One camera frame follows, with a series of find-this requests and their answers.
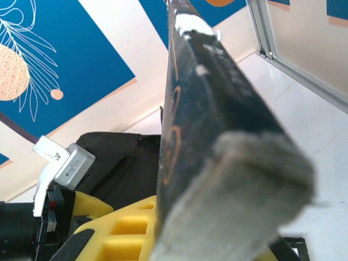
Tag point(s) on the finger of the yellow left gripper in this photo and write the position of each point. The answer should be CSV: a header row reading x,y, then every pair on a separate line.
x,y
89,209

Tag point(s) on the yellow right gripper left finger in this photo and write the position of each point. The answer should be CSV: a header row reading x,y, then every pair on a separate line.
x,y
127,239

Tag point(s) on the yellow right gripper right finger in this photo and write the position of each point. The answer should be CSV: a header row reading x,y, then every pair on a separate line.
x,y
291,250

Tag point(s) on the black backpack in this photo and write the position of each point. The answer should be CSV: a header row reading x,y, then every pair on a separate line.
x,y
122,163

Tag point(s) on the black book with orange print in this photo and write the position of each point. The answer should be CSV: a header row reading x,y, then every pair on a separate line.
x,y
217,108

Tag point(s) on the blue poster white flower outline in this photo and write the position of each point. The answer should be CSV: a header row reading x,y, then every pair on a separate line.
x,y
4,159

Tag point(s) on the blue poster large peach circle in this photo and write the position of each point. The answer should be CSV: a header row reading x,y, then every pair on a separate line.
x,y
81,54

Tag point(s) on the blue poster fern orange circle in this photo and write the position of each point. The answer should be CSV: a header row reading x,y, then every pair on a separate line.
x,y
206,16

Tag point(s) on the blue poster orange circle flower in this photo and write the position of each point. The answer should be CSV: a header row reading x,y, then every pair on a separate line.
x,y
337,8

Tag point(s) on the grey metal bracket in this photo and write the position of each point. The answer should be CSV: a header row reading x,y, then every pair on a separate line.
x,y
73,163

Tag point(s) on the aluminium side rail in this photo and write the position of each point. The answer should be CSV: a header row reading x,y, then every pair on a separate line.
x,y
312,81

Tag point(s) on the aluminium corner post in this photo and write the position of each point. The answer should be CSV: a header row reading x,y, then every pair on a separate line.
x,y
262,27

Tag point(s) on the blue floral wall poster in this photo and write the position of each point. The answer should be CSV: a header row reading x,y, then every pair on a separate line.
x,y
278,2

